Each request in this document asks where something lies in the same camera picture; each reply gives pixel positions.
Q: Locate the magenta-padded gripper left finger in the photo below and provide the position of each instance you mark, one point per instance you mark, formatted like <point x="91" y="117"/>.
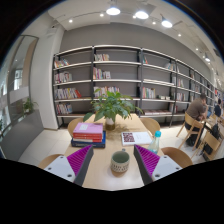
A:
<point x="60" y="168"/>

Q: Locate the white book with patterned square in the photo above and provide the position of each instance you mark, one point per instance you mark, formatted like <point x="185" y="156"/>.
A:
<point x="136" y="138"/>

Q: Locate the green potted plant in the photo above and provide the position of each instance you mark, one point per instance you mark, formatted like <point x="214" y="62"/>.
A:
<point x="111" y="106"/>

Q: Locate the dark blue book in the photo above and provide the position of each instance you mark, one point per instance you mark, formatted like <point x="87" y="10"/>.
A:
<point x="87" y="144"/>

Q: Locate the patterned grey ceramic mug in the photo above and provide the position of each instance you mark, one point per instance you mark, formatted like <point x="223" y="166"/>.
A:
<point x="120" y="161"/>

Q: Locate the black backpack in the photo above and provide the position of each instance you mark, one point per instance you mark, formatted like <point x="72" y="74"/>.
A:
<point x="213" y="133"/>

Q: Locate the small green plant on ledge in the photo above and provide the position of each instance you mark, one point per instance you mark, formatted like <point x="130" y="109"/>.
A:
<point x="28" y="106"/>

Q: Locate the grey shelf unit with books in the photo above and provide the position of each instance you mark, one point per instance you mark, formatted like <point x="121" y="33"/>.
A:
<point x="116" y="71"/>

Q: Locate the clear bottle with blue cap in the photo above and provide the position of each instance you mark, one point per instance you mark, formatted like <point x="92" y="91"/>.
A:
<point x="154" y="145"/>

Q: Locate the person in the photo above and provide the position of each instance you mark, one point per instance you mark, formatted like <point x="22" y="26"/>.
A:
<point x="218" y="109"/>
<point x="196" y="108"/>

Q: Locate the group of ceiling lights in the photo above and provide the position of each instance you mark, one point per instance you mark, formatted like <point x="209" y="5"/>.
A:
<point x="113" y="11"/>

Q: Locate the wooden chair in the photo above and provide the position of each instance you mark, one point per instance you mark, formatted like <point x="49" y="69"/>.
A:
<point x="50" y="161"/>
<point x="150" y="125"/>
<point x="178" y="156"/>

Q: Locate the pink book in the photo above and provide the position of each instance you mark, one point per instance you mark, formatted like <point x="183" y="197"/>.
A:
<point x="88" y="127"/>

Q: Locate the group of wooden chairs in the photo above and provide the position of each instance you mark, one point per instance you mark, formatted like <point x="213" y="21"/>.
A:
<point x="193" y="123"/>

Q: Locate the red book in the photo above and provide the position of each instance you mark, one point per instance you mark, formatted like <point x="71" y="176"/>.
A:
<point x="87" y="137"/>

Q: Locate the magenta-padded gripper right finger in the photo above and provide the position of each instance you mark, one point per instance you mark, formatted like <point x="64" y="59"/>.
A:
<point x="165" y="166"/>

